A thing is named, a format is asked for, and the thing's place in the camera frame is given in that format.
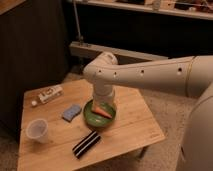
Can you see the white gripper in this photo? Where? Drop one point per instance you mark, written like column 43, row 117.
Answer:
column 103, row 94

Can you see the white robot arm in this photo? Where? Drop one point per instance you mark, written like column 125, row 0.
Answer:
column 190, row 76

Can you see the orange carrot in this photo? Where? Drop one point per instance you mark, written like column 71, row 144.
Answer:
column 101, row 112

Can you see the green bowl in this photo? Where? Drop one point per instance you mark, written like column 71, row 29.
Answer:
column 96, row 120

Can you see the blue sponge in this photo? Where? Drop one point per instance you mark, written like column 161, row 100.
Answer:
column 71, row 112

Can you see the long grey case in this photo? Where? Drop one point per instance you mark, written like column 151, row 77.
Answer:
column 91, row 51

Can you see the black white striped object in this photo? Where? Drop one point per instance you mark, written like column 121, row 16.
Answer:
column 85, row 144

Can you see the wooden table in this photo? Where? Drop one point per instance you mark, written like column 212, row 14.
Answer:
column 133, row 128

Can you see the metal pole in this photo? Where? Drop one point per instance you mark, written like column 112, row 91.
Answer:
column 80, row 38

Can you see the clear plastic cup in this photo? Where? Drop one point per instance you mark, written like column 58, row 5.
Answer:
column 37, row 130

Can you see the background shelf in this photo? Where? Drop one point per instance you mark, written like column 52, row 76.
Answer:
column 153, row 7

